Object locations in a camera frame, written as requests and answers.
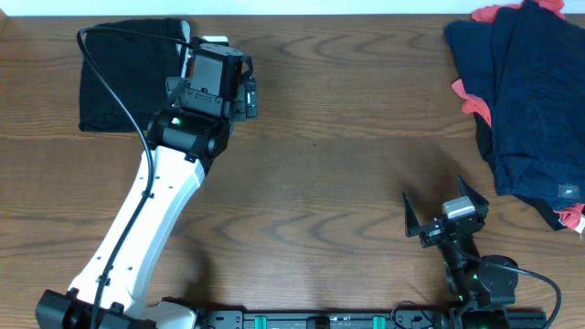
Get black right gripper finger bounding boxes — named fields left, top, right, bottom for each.
left=402, top=192, right=420, bottom=237
left=456, top=175, right=489, bottom=211

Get black shorts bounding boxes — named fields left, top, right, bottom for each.
left=79, top=32, right=186, bottom=133

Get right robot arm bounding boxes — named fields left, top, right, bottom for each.
left=402, top=177, right=518, bottom=328

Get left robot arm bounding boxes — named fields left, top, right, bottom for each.
left=35, top=37, right=258, bottom=328

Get red garment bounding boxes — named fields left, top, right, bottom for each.
left=452, top=4, right=584, bottom=234

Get navy blue garment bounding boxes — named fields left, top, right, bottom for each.
left=444, top=1, right=584, bottom=209

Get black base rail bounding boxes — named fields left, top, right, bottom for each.
left=154, top=299, right=548, bottom=329

